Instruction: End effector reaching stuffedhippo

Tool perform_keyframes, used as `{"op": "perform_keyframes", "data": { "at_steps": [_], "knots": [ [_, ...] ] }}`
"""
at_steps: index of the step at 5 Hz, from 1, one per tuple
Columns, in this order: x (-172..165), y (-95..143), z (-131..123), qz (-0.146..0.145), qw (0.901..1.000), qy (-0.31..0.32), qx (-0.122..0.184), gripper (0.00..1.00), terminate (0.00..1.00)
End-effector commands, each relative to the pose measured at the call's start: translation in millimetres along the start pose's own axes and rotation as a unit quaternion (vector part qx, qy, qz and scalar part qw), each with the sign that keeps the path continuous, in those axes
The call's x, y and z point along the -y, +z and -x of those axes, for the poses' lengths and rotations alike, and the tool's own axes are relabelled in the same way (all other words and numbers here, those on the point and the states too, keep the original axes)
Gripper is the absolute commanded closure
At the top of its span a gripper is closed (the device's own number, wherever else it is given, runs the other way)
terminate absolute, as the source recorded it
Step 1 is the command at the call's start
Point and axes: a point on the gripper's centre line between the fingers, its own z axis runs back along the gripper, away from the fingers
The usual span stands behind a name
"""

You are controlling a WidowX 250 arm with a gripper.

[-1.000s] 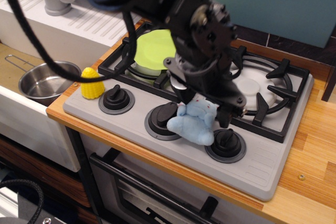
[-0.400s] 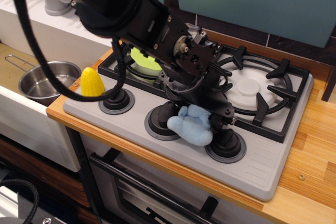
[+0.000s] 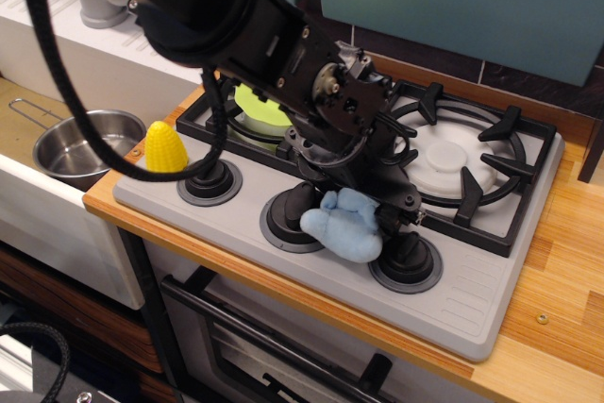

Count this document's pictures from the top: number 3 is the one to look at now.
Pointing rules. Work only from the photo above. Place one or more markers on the black left stove knob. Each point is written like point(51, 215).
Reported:
point(216, 187)

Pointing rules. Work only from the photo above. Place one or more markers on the black right burner grate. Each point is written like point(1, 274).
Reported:
point(476, 167)

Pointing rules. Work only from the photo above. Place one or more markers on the white toy sink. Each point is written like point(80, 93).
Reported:
point(70, 69)

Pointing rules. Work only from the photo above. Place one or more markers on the black left burner grate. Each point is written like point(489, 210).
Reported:
point(246, 137)

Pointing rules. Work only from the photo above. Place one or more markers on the grey toy stove top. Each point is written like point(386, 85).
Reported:
point(462, 313)

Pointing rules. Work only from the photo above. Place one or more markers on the yellow toy corn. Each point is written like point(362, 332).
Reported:
point(164, 150)

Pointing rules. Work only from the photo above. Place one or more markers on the steel pot with handle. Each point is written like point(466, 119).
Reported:
point(63, 153)

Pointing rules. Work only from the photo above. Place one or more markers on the black burner grate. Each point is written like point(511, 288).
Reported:
point(246, 137)
point(476, 167)

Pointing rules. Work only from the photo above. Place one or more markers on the toy oven door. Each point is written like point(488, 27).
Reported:
point(256, 349)

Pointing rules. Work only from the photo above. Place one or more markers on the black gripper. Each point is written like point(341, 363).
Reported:
point(370, 163)

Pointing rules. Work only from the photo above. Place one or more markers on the black middle stove knob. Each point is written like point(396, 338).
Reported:
point(280, 222)

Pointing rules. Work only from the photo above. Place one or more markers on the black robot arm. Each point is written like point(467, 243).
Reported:
point(340, 106)

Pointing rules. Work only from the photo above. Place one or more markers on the green plastic plate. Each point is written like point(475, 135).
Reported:
point(264, 111)

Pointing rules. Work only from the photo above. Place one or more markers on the light blue stuffed hippo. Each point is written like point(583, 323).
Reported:
point(346, 224)

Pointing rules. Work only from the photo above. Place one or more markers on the black right stove knob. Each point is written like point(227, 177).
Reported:
point(408, 264)

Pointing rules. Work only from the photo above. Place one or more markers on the black stove knob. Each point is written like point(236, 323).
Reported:
point(408, 264)
point(280, 222)
point(216, 187)

